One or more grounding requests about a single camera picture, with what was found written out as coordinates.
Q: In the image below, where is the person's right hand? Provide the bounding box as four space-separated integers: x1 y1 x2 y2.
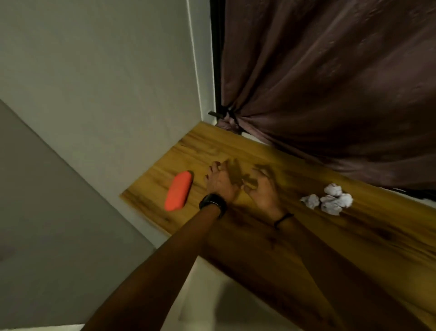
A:
243 168 286 223

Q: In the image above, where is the person's left hand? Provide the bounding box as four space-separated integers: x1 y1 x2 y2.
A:
205 160 244 204

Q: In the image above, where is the person's right forearm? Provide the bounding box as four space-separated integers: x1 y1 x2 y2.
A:
276 217 430 331

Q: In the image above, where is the person's left forearm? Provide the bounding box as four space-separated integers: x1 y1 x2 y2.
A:
81 204 222 331

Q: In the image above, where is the black wristwatch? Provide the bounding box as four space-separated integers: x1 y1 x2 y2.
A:
199 193 228 219

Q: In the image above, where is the black wristband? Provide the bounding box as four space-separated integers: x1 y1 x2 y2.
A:
273 213 295 229

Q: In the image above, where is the orange oblong case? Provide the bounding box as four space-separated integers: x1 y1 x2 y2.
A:
164 171 193 212

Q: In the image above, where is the black curtain tieback hook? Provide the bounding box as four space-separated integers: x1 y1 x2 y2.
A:
208 110 240 134

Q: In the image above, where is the brown curtain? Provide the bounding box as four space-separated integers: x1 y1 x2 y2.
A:
215 0 436 192

